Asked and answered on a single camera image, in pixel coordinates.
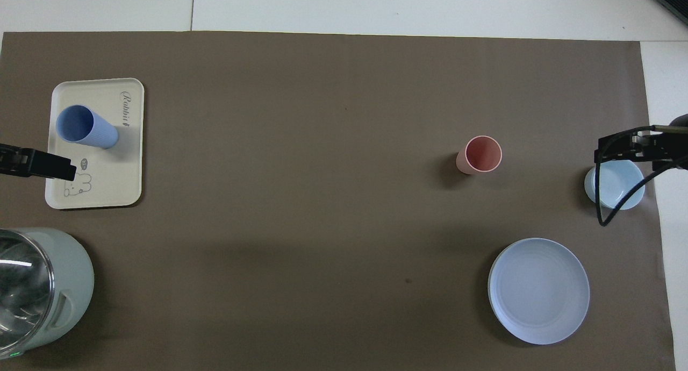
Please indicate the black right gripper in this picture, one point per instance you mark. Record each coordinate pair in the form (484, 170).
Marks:
(678, 145)

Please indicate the blue ribbed cup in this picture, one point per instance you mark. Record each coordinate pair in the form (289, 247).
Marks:
(86, 125)

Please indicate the pink cup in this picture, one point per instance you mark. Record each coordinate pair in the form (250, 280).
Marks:
(482, 153)

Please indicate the cream rabbit print tray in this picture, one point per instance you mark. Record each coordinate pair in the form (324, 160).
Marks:
(107, 177)

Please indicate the light blue bowl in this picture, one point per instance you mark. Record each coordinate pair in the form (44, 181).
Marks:
(618, 185)

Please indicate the pale green electric kettle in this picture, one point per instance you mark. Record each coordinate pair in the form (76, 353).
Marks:
(43, 290)

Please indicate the light blue plate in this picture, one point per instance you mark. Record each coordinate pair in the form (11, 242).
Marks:
(538, 290)

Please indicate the brown paper table mat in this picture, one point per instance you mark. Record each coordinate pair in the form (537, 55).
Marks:
(301, 209)

